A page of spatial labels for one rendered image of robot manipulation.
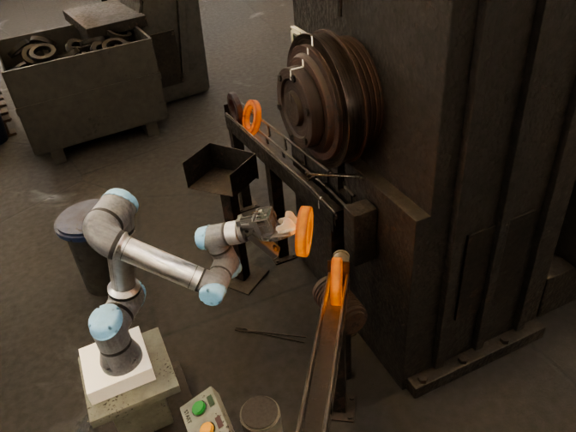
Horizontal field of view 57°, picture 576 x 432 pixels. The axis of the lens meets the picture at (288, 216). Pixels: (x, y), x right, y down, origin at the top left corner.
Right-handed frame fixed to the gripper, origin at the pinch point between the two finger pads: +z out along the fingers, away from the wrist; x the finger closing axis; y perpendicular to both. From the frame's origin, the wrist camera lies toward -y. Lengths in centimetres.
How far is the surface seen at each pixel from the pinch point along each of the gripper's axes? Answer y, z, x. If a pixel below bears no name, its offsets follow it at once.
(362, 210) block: -16.0, 12.1, 26.5
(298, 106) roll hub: 22.9, -0.1, 36.4
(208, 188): -17, -63, 67
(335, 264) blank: -16.1, 5.4, -0.5
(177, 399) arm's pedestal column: -72, -79, -5
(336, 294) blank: -22.1, 4.7, -7.6
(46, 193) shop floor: -35, -222, 141
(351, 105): 22.2, 18.4, 29.2
